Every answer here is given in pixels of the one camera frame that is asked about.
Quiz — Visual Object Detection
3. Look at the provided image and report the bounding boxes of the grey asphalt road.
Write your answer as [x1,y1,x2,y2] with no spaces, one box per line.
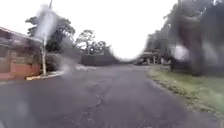
[0,64,224,128]

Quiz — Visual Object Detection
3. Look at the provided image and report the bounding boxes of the green bush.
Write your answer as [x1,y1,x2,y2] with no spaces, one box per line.
[45,52,64,73]

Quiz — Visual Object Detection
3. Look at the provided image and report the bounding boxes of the red brick building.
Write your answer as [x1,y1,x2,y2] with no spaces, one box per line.
[0,26,44,81]

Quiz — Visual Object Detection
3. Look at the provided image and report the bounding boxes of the distant low building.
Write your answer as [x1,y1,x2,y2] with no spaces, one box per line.
[136,49,171,66]

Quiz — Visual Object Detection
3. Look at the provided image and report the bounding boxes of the dark distant trees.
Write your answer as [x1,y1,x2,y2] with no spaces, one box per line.
[74,29,123,67]

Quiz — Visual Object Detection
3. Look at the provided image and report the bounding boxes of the utility pole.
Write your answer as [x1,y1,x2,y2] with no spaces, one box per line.
[41,0,54,76]

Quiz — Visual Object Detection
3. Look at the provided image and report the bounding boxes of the pale concrete kerb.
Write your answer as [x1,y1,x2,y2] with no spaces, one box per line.
[25,70,64,82]

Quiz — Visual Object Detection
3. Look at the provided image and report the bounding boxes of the row of dark trees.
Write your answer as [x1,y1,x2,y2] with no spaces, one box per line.
[143,0,224,78]

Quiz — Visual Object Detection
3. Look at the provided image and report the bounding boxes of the large green tree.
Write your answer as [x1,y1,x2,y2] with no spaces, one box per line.
[24,15,77,54]

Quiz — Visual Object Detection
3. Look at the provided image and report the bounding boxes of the grass verge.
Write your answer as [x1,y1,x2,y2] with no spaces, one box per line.
[148,66,224,116]

